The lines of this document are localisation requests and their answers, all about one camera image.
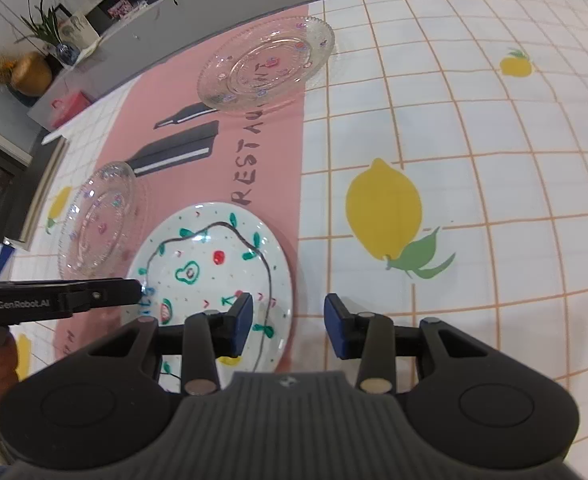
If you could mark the large clear glass plate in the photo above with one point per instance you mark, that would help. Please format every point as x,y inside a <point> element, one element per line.
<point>101,225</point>

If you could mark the pink plastic case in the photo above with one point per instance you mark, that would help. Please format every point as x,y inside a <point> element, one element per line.
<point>68,107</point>

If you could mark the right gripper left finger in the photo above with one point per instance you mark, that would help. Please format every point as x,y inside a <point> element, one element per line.
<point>208,336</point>

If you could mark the small clear glass plate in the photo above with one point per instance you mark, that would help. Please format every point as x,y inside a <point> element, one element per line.
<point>266,64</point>

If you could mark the white painted ceramic plate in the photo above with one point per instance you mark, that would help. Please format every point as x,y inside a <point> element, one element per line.
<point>199,260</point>

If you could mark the blue vase with plant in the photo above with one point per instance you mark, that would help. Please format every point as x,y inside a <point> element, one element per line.
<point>43,24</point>

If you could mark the white checked tablecloth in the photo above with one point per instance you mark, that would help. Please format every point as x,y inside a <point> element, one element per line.
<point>438,166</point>

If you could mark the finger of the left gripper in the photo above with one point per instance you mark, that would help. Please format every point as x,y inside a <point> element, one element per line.
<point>83,296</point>

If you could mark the golden vase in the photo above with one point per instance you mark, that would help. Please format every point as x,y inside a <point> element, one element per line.
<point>31,75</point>

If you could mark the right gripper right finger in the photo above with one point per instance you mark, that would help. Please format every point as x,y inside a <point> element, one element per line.
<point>366,336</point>

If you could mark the blue white box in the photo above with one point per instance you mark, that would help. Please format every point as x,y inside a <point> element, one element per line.
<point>7,253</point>

